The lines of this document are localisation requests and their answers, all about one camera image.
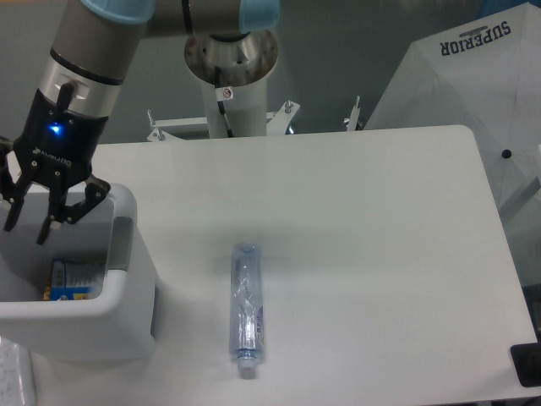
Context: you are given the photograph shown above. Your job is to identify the white metal base bracket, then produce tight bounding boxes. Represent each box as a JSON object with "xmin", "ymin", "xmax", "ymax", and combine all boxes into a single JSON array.
[{"xmin": 145, "ymin": 95, "xmax": 363, "ymax": 143}]

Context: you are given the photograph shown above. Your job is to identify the black device at table edge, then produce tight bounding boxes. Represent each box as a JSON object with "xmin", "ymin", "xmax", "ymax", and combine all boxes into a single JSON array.
[{"xmin": 510, "ymin": 343, "xmax": 540, "ymax": 387}]

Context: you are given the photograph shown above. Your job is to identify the crushed clear plastic bottle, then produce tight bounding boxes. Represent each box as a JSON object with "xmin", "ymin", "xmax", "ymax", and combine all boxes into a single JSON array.
[{"xmin": 229, "ymin": 243, "xmax": 265, "ymax": 380}]

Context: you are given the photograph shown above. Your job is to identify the white trash can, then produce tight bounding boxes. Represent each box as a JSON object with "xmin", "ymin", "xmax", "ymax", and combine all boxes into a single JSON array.
[{"xmin": 1, "ymin": 184, "xmax": 159, "ymax": 361}]

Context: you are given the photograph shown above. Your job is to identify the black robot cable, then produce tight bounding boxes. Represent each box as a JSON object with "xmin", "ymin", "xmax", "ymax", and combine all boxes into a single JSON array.
[{"xmin": 213, "ymin": 66, "xmax": 235, "ymax": 139}]

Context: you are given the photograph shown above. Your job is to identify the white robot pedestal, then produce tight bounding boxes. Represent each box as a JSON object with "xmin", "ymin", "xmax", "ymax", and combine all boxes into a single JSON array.
[{"xmin": 183, "ymin": 29, "xmax": 280, "ymax": 139}]

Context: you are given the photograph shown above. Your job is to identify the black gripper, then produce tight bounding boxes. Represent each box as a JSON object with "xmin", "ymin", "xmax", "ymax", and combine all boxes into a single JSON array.
[{"xmin": 1, "ymin": 87, "xmax": 111, "ymax": 245}]

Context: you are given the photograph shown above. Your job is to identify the white superior umbrella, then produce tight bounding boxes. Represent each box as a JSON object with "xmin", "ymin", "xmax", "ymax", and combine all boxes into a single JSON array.
[{"xmin": 366, "ymin": 3, "xmax": 540, "ymax": 208}]

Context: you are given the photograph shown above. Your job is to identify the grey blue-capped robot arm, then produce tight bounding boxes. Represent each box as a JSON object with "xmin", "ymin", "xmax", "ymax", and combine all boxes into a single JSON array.
[{"xmin": 1, "ymin": 1, "xmax": 281, "ymax": 244}]

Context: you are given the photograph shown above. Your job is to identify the blue yellow snack package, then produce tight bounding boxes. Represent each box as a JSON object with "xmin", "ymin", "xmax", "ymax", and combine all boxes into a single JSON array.
[{"xmin": 43, "ymin": 257, "xmax": 106, "ymax": 301}]

